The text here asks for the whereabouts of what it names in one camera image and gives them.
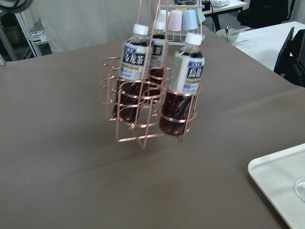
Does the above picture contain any tea bottle left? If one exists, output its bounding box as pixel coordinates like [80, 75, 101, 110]
[112, 24, 150, 122]

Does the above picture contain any blue cup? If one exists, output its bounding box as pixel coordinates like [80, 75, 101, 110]
[182, 10, 198, 31]

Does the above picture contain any white cup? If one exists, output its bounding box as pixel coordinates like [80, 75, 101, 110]
[157, 10, 170, 25]

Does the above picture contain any cream rabbit serving tray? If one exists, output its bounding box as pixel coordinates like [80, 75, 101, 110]
[248, 144, 305, 229]

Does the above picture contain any distant green bowl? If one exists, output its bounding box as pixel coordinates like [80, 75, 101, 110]
[216, 26, 250, 43]

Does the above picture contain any black office chair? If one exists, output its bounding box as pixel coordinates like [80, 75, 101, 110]
[237, 0, 295, 29]

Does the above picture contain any tea bottle right front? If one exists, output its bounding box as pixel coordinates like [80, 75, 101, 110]
[158, 32, 206, 136]

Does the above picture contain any pink cup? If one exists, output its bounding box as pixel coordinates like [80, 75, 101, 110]
[168, 10, 183, 31]

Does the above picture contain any white cup rack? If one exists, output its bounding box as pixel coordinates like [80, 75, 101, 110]
[161, 3, 205, 45]

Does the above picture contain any tea bottle rear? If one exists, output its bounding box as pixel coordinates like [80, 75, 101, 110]
[145, 21, 170, 101]

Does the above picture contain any copper wire bottle basket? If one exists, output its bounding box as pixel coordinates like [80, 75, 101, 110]
[100, 0, 203, 147]

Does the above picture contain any tea bottle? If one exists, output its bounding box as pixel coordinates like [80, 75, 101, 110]
[158, 32, 206, 136]
[112, 24, 150, 122]
[145, 21, 170, 101]

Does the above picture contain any clear wine glass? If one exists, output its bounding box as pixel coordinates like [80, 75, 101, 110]
[295, 178, 305, 201]

